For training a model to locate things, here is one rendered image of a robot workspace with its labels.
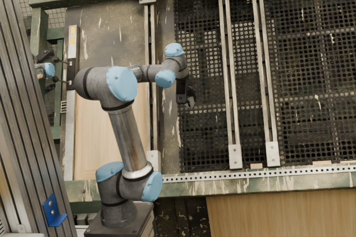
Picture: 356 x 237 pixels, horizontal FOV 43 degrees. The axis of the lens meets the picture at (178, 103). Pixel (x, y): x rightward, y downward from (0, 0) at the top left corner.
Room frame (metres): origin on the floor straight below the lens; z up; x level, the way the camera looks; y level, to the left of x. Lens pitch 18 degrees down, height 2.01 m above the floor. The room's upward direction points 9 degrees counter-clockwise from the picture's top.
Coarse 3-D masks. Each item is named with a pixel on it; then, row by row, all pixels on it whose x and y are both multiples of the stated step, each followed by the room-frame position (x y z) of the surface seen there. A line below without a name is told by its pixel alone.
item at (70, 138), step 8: (72, 48) 2.73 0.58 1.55; (72, 56) 2.70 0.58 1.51; (72, 96) 2.56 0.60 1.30; (72, 104) 2.53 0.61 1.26; (72, 112) 2.50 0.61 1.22; (72, 120) 2.47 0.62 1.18; (72, 128) 2.45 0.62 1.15; (72, 136) 2.42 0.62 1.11; (72, 144) 2.39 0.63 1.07; (72, 152) 2.36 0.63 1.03; (72, 160) 2.34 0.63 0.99; (64, 168) 2.32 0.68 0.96; (72, 168) 2.31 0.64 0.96; (64, 176) 2.30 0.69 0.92; (72, 176) 2.29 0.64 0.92
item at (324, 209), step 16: (304, 192) 2.21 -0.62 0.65; (320, 192) 2.19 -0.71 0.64; (336, 192) 2.18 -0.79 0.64; (352, 192) 2.16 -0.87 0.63; (208, 208) 2.31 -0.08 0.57; (224, 208) 2.29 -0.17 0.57; (240, 208) 2.28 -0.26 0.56; (256, 208) 2.26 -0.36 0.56; (272, 208) 2.24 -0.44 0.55; (288, 208) 2.23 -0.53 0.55; (304, 208) 2.21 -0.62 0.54; (320, 208) 2.19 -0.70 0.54; (336, 208) 2.18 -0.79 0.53; (352, 208) 2.16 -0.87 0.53; (224, 224) 2.30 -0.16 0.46; (240, 224) 2.28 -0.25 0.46; (256, 224) 2.26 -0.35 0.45; (272, 224) 2.25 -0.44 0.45; (288, 224) 2.23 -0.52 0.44; (304, 224) 2.21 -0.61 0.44; (320, 224) 2.20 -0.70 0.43; (336, 224) 2.18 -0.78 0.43; (352, 224) 2.16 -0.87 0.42
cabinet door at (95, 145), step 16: (80, 96) 2.57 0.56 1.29; (144, 96) 2.47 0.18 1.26; (80, 112) 2.51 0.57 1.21; (96, 112) 2.49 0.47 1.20; (144, 112) 2.42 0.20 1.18; (80, 128) 2.46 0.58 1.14; (96, 128) 2.44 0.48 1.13; (144, 128) 2.37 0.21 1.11; (80, 144) 2.40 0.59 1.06; (96, 144) 2.38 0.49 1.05; (112, 144) 2.36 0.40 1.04; (144, 144) 2.31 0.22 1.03; (80, 160) 2.35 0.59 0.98; (96, 160) 2.33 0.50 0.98; (112, 160) 2.31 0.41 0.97; (80, 176) 2.30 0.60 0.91
